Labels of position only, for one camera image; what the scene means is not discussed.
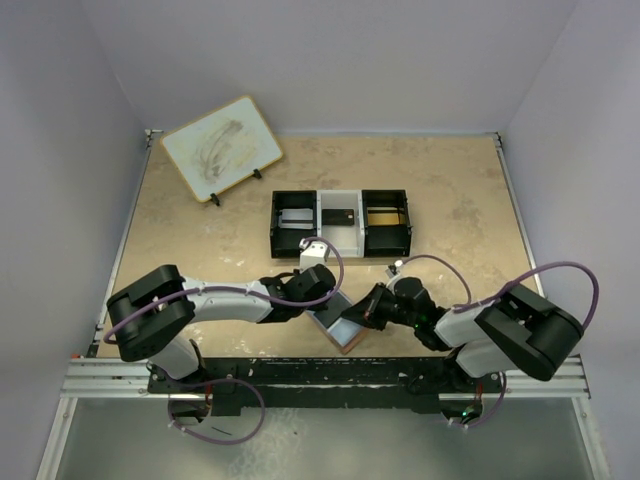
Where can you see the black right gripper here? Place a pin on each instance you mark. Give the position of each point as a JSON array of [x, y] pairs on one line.
[[367, 310]]

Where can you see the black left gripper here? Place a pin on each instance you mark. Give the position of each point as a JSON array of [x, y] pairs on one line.
[[317, 307]]

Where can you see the dark grey card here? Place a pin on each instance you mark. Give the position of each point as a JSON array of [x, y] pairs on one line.
[[332, 310]]

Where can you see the black card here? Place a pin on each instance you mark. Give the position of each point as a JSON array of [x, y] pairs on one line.
[[338, 217]]

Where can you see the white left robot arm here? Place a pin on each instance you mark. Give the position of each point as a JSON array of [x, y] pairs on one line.
[[148, 316]]

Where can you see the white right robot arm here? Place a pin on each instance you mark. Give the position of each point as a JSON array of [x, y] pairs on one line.
[[519, 330]]

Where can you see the gold card in bin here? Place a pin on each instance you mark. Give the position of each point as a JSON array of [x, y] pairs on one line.
[[385, 218]]

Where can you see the black left bin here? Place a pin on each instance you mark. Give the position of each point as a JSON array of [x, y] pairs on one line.
[[284, 243]]

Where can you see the black bin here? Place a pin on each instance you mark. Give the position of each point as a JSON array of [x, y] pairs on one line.
[[387, 241], [284, 243]]

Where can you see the white middle bin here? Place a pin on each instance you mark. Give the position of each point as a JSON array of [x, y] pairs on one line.
[[348, 239]]

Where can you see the black right bin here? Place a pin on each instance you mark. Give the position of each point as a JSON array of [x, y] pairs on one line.
[[387, 241]]

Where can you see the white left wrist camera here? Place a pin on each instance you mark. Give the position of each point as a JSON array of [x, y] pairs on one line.
[[312, 253]]

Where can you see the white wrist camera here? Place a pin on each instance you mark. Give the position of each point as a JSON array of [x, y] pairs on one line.
[[312, 253], [394, 271]]

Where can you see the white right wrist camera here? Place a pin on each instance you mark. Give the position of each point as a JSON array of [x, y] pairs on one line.
[[394, 271]]

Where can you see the whiteboard with orange frame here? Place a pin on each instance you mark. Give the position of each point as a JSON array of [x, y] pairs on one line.
[[222, 148]]

